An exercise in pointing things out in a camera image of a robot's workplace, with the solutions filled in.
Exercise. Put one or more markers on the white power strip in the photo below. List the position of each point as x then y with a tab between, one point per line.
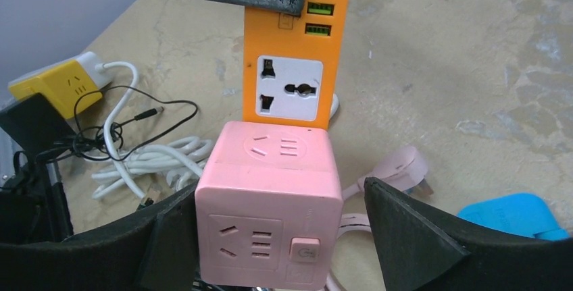
81	71

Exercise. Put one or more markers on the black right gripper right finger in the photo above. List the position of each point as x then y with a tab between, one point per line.
420	247

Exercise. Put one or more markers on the yellow cube power socket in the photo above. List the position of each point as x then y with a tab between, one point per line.
67	101

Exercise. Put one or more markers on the blue travel adapter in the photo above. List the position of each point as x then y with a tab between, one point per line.
522	214

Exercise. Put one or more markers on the pink cube power socket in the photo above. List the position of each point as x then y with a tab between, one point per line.
268	207

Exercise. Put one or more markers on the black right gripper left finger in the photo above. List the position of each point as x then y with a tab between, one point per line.
154	248

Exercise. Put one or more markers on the orange power strip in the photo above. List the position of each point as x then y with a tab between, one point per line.
290	63

